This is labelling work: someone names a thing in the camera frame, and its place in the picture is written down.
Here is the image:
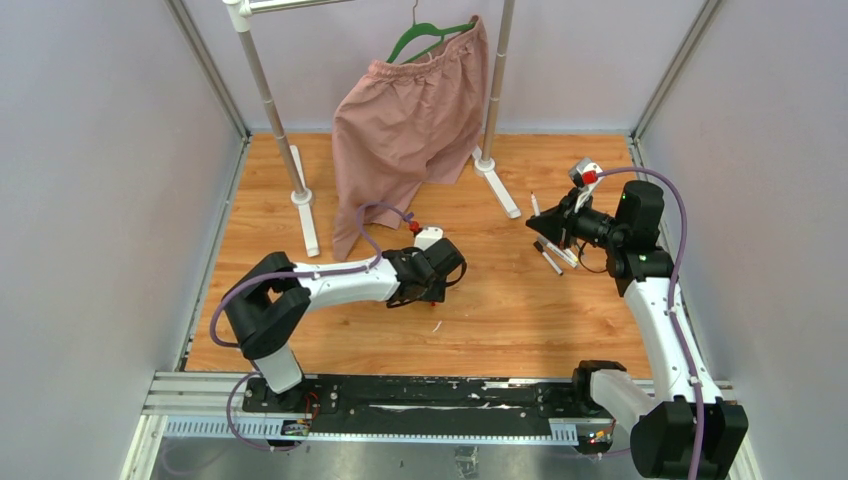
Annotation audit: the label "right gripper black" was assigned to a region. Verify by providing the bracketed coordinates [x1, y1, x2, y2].
[528, 187, 627, 251]

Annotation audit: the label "white marker red tip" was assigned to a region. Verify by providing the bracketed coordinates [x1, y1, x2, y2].
[530, 191, 541, 217]

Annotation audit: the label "white marker teal tip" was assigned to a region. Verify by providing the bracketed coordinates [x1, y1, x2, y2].
[533, 241, 564, 276]

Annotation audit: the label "white marker grey tip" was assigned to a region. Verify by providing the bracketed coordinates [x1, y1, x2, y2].
[537, 235, 579, 269]

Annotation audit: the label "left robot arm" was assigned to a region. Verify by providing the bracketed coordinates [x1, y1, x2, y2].
[213, 238, 468, 413]

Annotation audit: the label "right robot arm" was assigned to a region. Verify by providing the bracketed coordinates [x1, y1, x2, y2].
[526, 180, 749, 479]

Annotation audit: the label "pink shorts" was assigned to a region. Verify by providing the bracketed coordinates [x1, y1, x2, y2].
[331, 15, 489, 261]

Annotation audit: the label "green clothes hanger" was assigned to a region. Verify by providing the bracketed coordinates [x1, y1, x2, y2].
[386, 0, 476, 65]

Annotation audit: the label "clothes rack metal white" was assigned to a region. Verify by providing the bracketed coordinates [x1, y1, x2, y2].
[222, 0, 523, 258]

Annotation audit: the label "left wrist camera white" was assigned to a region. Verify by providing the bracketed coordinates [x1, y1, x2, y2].
[414, 226, 444, 251]

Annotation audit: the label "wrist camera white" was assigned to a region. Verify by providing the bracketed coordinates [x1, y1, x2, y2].
[568, 157, 603, 213]
[414, 226, 444, 251]

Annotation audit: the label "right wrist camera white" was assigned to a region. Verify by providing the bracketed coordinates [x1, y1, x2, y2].
[568, 157, 603, 213]

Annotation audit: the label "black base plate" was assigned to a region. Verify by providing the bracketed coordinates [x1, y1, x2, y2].
[241, 374, 616, 444]

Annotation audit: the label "aluminium frame rail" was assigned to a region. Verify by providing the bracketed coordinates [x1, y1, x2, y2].
[122, 370, 761, 479]

